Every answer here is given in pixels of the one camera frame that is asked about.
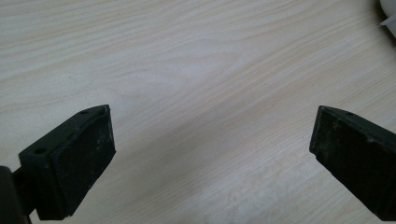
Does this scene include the white object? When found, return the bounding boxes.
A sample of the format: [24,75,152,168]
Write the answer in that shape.
[378,0,396,39]

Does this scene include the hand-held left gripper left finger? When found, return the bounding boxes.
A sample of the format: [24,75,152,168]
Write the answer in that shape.
[18,104,117,221]

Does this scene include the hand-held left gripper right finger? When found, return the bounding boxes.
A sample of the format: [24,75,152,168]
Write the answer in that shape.
[308,105,396,222]

